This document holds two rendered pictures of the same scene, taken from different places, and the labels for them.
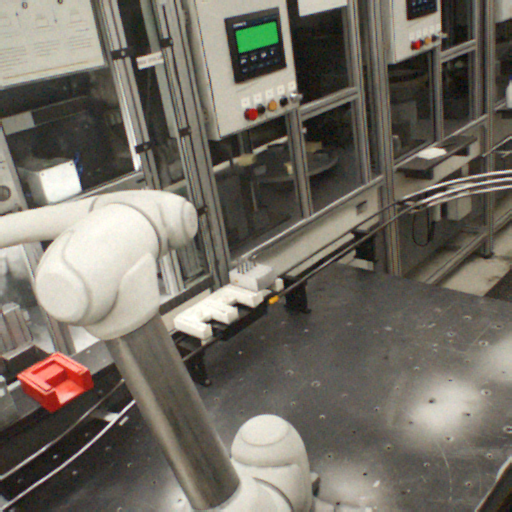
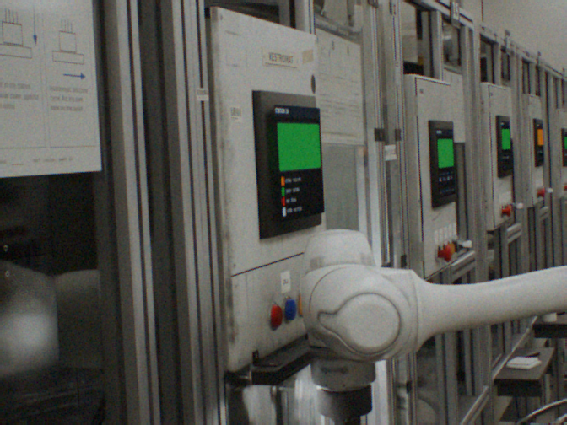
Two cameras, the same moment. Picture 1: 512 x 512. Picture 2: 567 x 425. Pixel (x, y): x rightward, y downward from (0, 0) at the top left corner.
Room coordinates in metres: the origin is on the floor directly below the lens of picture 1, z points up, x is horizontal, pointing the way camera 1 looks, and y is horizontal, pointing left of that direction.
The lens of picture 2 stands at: (-0.04, 1.47, 1.64)
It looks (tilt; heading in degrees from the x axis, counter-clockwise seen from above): 3 degrees down; 332
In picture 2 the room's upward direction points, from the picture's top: 3 degrees counter-clockwise
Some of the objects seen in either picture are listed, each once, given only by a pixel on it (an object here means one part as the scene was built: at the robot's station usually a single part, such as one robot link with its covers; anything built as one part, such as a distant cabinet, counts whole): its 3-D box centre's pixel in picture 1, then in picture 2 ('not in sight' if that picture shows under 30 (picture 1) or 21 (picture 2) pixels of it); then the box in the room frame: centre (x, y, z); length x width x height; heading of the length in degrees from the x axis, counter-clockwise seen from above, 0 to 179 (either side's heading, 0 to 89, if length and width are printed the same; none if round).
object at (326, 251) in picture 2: not in sight; (340, 287); (1.24, 0.71, 1.46); 0.13 x 0.11 x 0.16; 157
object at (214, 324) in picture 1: (231, 309); not in sight; (1.74, 0.11, 0.84); 0.36 x 0.14 x 0.10; 133
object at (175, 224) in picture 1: (146, 223); not in sight; (1.02, 0.18, 1.44); 0.18 x 0.14 x 0.13; 67
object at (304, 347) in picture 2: not in sight; (303, 346); (1.34, 0.71, 1.37); 0.36 x 0.04 x 0.04; 133
